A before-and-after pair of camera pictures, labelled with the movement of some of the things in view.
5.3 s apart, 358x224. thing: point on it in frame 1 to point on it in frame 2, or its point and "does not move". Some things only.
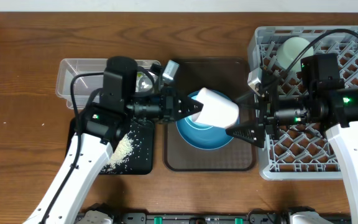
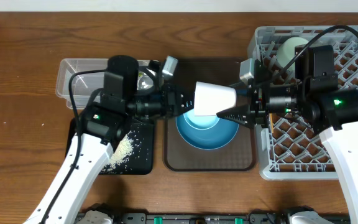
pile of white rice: (122, 153) does not move
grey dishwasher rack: (302, 153) does not move
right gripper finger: (253, 131) to (246, 114)
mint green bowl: (289, 50) does not move
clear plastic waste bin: (148, 73) does not move
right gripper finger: (250, 101) to (242, 88)
